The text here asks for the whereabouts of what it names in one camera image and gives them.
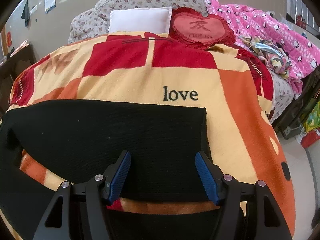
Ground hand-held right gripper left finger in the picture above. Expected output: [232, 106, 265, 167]
[32, 150, 132, 240]

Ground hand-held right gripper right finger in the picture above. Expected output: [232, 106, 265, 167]
[195, 151, 293, 240]

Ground black pants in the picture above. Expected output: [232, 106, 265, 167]
[0, 99, 247, 240]

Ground orange red printed blanket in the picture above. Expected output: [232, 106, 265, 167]
[6, 31, 297, 240]

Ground red box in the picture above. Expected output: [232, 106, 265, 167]
[300, 129, 320, 148]

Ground grey floral bedsheet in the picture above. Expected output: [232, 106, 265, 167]
[271, 74, 295, 124]

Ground dark bedside cabinet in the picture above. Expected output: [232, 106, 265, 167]
[272, 70, 320, 140]

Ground yellow green bag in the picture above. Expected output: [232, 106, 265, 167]
[301, 100, 320, 133]

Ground floral cloth bundle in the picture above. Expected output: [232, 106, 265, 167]
[239, 35, 292, 79]

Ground blue face mask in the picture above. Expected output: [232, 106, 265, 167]
[255, 41, 282, 55]

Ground red heart cushion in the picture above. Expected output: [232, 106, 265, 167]
[168, 7, 237, 50]

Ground dark wooden table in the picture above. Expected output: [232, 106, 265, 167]
[0, 44, 37, 115]

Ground white pillow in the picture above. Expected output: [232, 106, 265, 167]
[108, 6, 173, 34]

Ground pink penguin print quilt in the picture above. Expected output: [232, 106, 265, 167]
[197, 0, 320, 98]

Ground pink cloth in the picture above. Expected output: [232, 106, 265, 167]
[10, 39, 32, 55]

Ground dark hanging cloth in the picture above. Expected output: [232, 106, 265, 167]
[21, 0, 30, 27]

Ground metal window railing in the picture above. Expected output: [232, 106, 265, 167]
[286, 0, 320, 30]

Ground wall calendar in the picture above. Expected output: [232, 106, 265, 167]
[44, 0, 57, 14]

